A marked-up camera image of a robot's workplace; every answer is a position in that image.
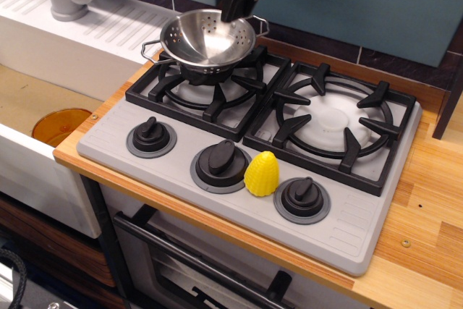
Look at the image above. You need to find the orange plastic bowl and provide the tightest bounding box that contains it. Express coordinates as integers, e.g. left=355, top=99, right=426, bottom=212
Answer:
left=32, top=108, right=91, bottom=148

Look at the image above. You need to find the black left stove knob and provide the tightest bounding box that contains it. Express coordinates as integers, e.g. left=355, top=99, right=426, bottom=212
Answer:
left=126, top=117, right=177, bottom=159

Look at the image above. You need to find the yellow toy corn cob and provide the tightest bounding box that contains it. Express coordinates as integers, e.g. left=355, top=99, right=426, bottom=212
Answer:
left=244, top=151, right=279, bottom=197

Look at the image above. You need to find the black braided cable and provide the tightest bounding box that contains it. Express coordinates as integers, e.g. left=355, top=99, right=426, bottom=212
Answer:
left=0, top=249, right=29, bottom=309

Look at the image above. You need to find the steel colander with handles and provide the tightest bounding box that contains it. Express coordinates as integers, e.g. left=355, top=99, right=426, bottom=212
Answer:
left=141, top=9, right=270, bottom=85

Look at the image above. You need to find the black stove knob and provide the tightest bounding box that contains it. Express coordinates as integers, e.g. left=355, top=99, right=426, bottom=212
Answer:
left=126, top=117, right=177, bottom=159
left=273, top=177, right=331, bottom=225
left=190, top=139, right=251, bottom=195

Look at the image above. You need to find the black middle stove knob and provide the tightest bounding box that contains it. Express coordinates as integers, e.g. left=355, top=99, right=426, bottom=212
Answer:
left=190, top=139, right=251, bottom=195

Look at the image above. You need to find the dark wooden post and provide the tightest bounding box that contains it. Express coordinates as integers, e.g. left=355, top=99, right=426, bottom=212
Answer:
left=433, top=24, right=462, bottom=140

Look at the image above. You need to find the black left burner grate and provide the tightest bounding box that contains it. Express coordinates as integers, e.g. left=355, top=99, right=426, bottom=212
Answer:
left=125, top=46, right=291, bottom=142

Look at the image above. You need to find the white toy sink unit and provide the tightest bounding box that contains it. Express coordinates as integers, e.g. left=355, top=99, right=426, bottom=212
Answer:
left=1, top=0, right=174, bottom=239

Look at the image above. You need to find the black right burner grate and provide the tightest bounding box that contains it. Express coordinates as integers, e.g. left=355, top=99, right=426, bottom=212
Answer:
left=243, top=62, right=421, bottom=196

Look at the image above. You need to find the grey toy stove top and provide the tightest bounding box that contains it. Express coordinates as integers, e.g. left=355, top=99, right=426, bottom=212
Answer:
left=77, top=96, right=413, bottom=276

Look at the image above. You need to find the toy oven door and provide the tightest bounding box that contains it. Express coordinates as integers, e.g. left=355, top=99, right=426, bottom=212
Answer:
left=108, top=203, right=365, bottom=308

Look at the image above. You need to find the black right stove knob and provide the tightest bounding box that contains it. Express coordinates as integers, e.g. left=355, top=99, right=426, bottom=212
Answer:
left=273, top=177, right=331, bottom=225

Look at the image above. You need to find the black burner grate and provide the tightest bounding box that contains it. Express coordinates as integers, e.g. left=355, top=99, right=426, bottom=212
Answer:
left=243, top=62, right=421, bottom=196
left=125, top=46, right=291, bottom=142

